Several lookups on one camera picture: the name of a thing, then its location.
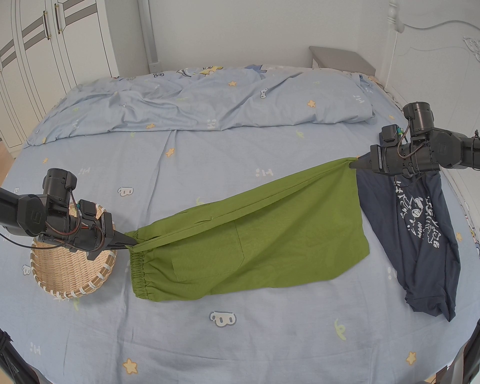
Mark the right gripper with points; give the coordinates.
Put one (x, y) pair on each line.
(401, 161)

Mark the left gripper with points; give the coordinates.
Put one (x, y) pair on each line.
(86, 236)

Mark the green shorts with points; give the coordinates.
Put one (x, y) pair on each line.
(281, 240)

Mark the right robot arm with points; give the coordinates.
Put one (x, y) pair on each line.
(446, 150)

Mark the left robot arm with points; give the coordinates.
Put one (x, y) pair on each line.
(32, 215)

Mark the round woven basket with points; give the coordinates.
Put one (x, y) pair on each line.
(67, 273)

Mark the bed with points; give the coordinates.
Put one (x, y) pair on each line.
(243, 330)

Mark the dark blue printed T-shirt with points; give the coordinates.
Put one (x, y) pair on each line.
(378, 213)

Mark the grey bedside table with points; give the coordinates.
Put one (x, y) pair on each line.
(341, 58)

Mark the pale blue quilt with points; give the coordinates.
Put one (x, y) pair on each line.
(225, 101)

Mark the white wardrobe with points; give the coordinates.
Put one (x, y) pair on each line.
(37, 56)

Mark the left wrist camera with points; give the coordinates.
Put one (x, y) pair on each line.
(87, 210)

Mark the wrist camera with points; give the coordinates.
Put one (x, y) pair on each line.
(87, 210)
(390, 135)

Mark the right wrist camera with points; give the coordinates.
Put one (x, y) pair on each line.
(390, 135)

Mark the white wall pipe cover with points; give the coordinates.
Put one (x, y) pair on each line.
(149, 33)

